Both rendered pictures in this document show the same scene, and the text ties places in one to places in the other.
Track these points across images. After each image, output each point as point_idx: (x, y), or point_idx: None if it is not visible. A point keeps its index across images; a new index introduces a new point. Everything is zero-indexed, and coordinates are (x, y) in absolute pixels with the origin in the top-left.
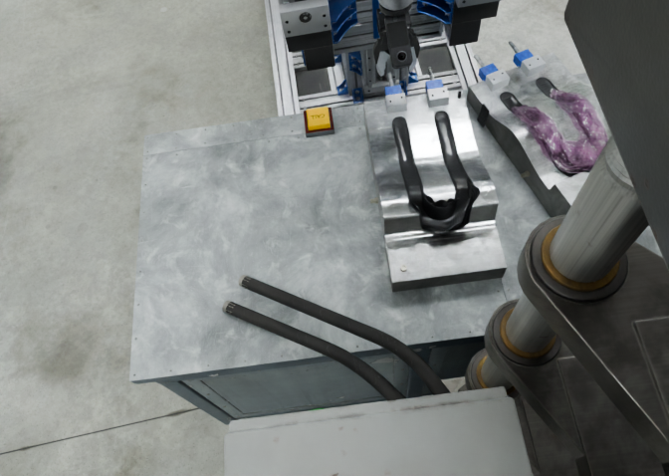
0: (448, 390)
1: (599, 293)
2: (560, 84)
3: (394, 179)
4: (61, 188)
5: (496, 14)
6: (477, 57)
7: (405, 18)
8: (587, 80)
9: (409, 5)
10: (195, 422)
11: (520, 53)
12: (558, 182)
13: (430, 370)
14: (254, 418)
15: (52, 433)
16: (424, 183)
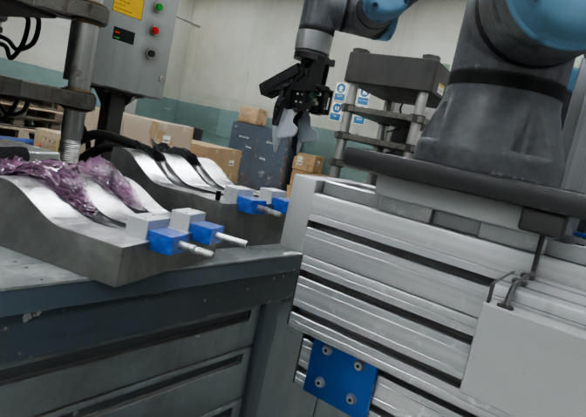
0: (97, 131)
1: None
2: (84, 222)
3: (214, 173)
4: None
5: (288, 317)
6: (241, 239)
7: (292, 65)
8: (17, 277)
9: (295, 51)
10: None
11: (180, 234)
12: (55, 152)
13: (112, 133)
14: None
15: None
16: (187, 162)
